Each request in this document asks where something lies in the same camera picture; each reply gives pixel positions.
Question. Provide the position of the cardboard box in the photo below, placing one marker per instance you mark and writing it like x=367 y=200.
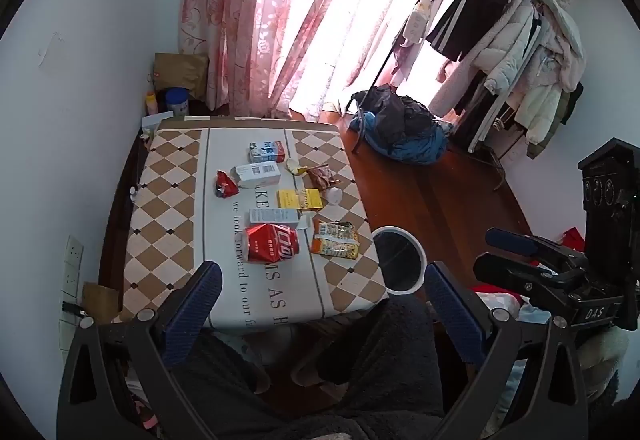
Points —
x=102 y=302

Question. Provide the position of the person's left leg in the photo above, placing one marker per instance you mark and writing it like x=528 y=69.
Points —
x=225 y=395

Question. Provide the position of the yellow fruit peel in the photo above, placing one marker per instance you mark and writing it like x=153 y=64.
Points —
x=295 y=166

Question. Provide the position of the person's leg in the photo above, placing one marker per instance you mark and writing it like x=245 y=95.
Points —
x=225 y=395
x=390 y=350

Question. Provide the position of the black clothes rack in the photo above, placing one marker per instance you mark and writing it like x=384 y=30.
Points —
x=395 y=49

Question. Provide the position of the beige floral curtain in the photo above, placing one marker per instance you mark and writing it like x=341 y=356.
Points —
x=215 y=9

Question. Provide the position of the beige hooded coat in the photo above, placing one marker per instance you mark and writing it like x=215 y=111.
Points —
x=555 y=14

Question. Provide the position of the pink child's garment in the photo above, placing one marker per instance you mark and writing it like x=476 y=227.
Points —
x=417 y=22

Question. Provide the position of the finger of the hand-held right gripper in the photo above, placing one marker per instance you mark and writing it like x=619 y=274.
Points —
x=515 y=242
x=505 y=272

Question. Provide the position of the brown paper bag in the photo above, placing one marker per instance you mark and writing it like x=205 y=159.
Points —
x=180 y=72

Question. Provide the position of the pink sheer curtain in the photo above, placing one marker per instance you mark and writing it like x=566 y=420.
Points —
x=325 y=19

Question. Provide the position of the yellow box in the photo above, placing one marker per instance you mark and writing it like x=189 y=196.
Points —
x=300 y=200

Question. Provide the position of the white round trash bin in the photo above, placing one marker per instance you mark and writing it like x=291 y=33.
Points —
x=422 y=265

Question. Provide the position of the blue and white milk carton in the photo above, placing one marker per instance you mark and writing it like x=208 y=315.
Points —
x=267 y=152

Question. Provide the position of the white box with label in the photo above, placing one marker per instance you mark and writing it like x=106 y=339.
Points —
x=257 y=176

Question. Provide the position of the yellow bottle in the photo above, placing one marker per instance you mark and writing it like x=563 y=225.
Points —
x=151 y=103

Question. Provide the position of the orange and green snack packet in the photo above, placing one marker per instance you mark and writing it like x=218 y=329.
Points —
x=336 y=241

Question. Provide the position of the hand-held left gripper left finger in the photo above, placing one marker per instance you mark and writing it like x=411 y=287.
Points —
x=195 y=310

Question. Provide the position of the small red snack packet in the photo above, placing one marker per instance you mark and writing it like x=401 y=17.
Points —
x=226 y=185

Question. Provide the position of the white puffy coat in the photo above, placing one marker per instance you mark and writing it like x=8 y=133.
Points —
x=515 y=59

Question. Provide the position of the white plastic cup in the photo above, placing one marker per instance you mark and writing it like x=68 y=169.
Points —
x=334 y=196

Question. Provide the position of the black padded jacket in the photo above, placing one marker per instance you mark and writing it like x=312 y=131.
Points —
x=395 y=112

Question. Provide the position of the brown snack packet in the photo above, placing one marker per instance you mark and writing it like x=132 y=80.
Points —
x=322 y=176

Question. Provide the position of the red snack bag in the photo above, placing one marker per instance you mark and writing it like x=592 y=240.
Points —
x=272 y=242

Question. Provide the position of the white wall sockets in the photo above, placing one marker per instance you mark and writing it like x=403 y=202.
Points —
x=70 y=270

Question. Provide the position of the checkered tablecloth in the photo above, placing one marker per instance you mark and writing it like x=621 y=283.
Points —
x=175 y=180

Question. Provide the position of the person's right leg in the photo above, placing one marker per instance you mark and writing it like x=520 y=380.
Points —
x=390 y=350

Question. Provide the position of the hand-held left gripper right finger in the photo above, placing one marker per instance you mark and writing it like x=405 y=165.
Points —
x=452 y=315

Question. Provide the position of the blue lidded tin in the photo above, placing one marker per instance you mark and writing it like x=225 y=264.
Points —
x=177 y=102

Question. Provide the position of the long white and blue box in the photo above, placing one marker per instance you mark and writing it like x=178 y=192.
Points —
x=277 y=217

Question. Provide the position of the dark green coat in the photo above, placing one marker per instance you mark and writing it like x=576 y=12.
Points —
x=570 y=107

